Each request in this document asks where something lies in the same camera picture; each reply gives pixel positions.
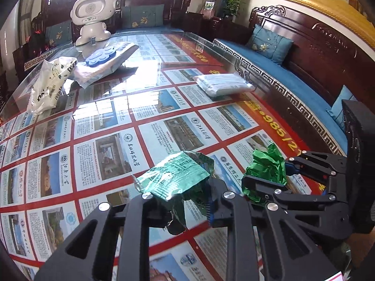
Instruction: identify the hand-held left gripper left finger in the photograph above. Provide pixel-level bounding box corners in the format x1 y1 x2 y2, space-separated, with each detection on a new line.
34 192 188 281

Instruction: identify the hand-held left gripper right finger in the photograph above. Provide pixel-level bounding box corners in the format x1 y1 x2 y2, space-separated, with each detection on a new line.
205 178 340 281

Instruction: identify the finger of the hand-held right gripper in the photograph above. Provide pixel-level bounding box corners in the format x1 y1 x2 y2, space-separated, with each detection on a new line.
285 152 348 182
242 175 352 240

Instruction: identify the green paper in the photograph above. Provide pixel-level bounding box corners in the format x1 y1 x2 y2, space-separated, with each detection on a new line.
242 143 289 204

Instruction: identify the green foil packet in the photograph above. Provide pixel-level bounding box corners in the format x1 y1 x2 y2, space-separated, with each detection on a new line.
133 151 216 235

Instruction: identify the teal embroidered cushion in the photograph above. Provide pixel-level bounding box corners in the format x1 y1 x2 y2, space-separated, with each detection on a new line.
121 4 165 29
326 85 358 130
45 20 73 47
245 24 294 65

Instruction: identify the blue patterned seat cushion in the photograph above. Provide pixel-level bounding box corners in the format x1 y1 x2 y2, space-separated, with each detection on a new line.
213 39 352 156
23 26 192 71

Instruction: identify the printed table poster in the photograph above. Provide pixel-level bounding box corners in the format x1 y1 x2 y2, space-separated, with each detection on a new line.
0 32 348 281

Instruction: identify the white flat packet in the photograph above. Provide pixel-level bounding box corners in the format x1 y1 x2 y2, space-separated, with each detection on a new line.
193 73 255 96

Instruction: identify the carved dark wooden sofa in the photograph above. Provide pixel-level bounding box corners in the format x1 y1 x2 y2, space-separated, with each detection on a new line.
212 5 375 156
13 0 193 77

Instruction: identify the white plastic bag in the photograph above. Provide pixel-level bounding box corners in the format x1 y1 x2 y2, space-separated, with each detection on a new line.
27 56 78 115

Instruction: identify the white bag with blue lid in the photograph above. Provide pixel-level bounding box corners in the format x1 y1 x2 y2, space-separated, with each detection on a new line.
73 41 139 89

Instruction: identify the dark wooden side table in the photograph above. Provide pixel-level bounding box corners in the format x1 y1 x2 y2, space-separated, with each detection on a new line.
182 12 253 45

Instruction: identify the potted green plant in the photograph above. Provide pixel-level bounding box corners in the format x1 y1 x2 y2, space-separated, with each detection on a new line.
224 0 245 18

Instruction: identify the red black bag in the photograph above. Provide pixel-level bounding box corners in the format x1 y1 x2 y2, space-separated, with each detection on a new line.
26 29 49 51

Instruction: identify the white robot toy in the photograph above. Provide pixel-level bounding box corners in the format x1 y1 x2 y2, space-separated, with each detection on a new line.
70 0 117 47

